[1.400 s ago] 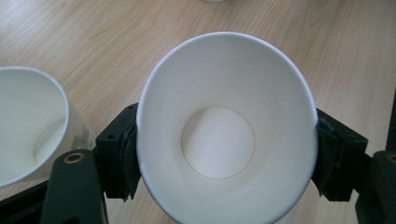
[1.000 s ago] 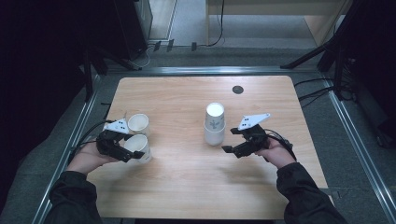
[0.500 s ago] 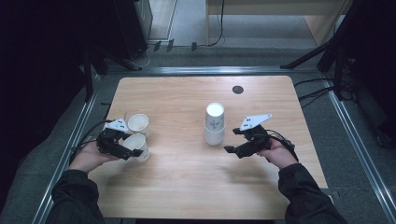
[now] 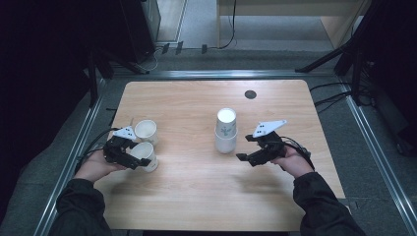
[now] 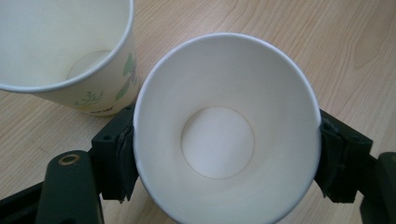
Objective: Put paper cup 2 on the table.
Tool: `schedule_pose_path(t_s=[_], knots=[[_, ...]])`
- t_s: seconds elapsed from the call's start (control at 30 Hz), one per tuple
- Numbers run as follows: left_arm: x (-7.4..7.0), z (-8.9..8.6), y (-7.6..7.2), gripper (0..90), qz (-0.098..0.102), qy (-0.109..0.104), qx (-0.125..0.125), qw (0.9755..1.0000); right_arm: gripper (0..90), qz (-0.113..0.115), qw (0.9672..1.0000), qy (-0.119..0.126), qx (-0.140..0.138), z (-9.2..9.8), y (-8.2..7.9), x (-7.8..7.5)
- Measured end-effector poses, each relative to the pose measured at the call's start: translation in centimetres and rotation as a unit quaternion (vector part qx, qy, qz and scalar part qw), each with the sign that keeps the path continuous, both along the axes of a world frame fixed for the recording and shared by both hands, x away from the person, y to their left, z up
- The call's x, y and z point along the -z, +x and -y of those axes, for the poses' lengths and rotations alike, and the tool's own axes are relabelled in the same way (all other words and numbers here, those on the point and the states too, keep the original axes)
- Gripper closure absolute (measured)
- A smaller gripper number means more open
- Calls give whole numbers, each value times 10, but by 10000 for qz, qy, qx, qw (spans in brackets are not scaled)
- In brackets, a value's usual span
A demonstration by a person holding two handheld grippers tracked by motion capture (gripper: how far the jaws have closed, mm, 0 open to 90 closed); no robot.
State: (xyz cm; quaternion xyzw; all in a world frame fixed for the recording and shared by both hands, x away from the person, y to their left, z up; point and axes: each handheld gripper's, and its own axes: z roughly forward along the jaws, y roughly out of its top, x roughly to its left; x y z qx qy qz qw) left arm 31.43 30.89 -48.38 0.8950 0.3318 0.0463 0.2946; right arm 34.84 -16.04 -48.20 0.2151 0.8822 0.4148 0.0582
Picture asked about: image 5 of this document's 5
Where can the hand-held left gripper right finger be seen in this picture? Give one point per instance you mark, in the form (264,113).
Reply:
(342,161)

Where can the white paper cup leafy print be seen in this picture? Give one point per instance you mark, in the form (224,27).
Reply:
(56,37)
(218,143)

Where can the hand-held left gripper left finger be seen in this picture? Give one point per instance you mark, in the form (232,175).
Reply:
(115,155)

